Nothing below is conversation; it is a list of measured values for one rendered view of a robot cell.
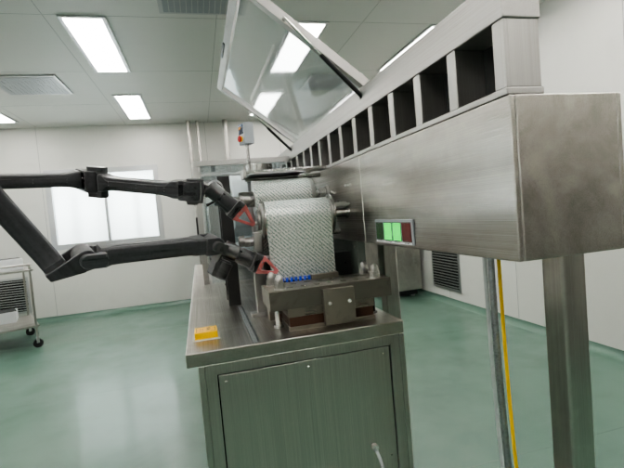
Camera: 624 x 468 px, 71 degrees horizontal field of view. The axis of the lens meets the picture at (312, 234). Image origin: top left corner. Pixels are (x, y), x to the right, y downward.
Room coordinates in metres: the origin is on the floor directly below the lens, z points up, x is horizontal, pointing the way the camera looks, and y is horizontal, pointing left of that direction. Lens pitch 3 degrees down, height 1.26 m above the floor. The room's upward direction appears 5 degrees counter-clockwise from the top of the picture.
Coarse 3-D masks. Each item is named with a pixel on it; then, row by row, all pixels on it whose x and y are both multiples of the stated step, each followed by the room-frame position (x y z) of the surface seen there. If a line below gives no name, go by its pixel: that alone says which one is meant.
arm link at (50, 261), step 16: (0, 192) 1.03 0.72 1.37; (0, 208) 1.03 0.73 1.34; (16, 208) 1.05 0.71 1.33; (0, 224) 1.04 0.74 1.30; (16, 224) 1.06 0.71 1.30; (32, 224) 1.09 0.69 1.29; (16, 240) 1.07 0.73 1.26; (32, 240) 1.08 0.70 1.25; (32, 256) 1.09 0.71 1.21; (48, 256) 1.11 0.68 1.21; (64, 256) 1.18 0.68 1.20; (80, 256) 1.15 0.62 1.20; (48, 272) 1.11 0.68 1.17; (64, 272) 1.13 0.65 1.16; (80, 272) 1.15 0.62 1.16
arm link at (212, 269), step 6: (216, 246) 1.38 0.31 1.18; (222, 246) 1.40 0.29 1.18; (228, 246) 1.42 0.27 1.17; (216, 252) 1.39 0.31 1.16; (222, 252) 1.40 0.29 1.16; (216, 258) 1.43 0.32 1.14; (210, 264) 1.45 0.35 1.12; (216, 264) 1.43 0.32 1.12; (222, 264) 1.44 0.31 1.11; (228, 264) 1.45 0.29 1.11; (210, 270) 1.43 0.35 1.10; (216, 270) 1.43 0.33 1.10; (222, 270) 1.44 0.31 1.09; (228, 270) 1.45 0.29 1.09; (216, 276) 1.43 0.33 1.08; (222, 276) 1.44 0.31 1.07
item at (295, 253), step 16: (272, 240) 1.51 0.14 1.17; (288, 240) 1.52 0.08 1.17; (304, 240) 1.53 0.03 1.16; (320, 240) 1.55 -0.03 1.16; (272, 256) 1.50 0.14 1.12; (288, 256) 1.52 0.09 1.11; (304, 256) 1.53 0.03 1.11; (320, 256) 1.55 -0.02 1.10; (288, 272) 1.52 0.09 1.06; (304, 272) 1.53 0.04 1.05; (320, 272) 1.55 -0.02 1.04
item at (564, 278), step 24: (384, 264) 1.75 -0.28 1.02; (552, 264) 0.90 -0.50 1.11; (576, 264) 0.89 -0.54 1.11; (552, 288) 0.91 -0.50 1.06; (576, 288) 0.89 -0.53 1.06; (552, 312) 0.91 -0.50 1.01; (576, 312) 0.89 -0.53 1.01; (552, 336) 0.91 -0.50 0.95; (576, 336) 0.88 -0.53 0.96; (552, 360) 0.92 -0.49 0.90; (576, 360) 0.88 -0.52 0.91; (552, 384) 0.92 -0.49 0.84; (576, 384) 0.88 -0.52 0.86; (552, 408) 0.93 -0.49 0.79; (576, 408) 0.88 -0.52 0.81; (552, 432) 0.93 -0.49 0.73; (576, 432) 0.88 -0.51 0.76; (576, 456) 0.88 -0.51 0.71
